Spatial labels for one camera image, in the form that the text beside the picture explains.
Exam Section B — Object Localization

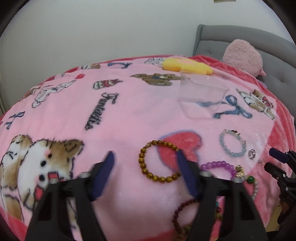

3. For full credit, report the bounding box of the olive wooden bead bracelet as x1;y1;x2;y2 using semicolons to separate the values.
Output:
179;211;223;241

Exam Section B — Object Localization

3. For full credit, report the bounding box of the dark red bead bracelet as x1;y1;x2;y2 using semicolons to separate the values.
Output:
172;198;223;237

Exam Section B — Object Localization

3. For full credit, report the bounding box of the grey speckled bead bracelet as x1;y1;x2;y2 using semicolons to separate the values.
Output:
234;165;260;201

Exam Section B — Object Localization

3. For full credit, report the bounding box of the light blue bead bracelet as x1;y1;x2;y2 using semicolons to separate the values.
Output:
219;129;247;157

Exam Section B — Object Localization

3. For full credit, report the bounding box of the purple bead bracelet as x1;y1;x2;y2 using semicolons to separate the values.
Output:
200;160;238;179

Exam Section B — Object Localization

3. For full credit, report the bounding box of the clear plastic container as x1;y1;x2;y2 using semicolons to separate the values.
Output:
178;73;229;119

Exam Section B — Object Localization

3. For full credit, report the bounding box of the tiger eye bead bracelet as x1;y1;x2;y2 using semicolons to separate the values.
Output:
138;139;182;183

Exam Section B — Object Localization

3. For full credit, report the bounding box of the grey upholstered headboard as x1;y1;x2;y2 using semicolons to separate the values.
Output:
193;25;295;116

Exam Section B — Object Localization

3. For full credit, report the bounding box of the pink fluffy plush toy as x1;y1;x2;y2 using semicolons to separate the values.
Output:
222;39;266;77

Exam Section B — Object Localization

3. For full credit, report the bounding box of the yellow flower plush cushion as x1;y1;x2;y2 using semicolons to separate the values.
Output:
162;58;213;75

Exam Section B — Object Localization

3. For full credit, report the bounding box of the pink cartoon fleece blanket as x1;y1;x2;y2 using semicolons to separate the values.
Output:
1;56;295;240

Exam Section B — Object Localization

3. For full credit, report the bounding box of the wall photo poster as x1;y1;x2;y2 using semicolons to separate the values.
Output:
213;0;236;4

